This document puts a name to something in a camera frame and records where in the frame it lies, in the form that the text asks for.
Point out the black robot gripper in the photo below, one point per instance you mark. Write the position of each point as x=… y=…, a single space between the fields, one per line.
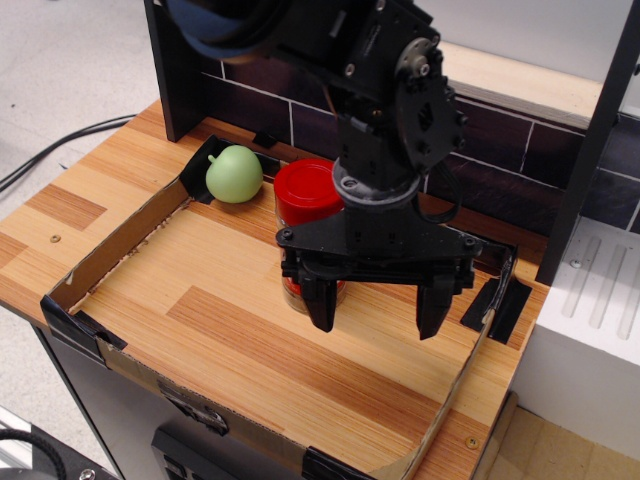
x=396 y=247

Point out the red-capped basil spice bottle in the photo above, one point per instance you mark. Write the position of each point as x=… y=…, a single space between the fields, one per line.
x=304 y=192

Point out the cardboard fence with black tape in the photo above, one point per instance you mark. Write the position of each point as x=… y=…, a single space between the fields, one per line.
x=186 y=299

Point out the green toy apple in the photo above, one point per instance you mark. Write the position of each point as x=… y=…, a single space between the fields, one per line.
x=235 y=175

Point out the white side cabinet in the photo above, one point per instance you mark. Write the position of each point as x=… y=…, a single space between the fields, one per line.
x=580 y=369

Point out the black device with braided cable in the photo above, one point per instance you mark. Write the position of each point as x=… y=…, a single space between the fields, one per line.
x=37 y=455

